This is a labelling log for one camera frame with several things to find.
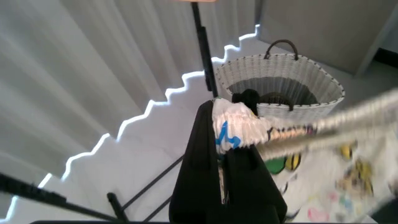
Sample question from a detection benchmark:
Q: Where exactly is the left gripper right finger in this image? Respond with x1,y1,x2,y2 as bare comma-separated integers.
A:
223,145,287,223

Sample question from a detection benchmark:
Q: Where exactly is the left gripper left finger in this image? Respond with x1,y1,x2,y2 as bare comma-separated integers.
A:
169,100,223,223

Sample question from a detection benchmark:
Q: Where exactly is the cream printed garment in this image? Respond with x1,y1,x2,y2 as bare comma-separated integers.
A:
212,88,398,223

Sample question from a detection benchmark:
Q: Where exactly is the black clothes rack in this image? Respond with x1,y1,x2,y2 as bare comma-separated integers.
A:
0,1,219,223

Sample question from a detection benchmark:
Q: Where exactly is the white laundry basket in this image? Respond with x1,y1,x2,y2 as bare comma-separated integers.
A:
214,39,346,124

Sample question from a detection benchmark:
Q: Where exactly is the black garment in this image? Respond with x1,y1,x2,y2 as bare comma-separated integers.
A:
231,88,261,116

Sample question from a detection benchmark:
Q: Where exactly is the white curtain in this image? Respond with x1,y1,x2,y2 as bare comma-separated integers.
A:
0,0,261,200

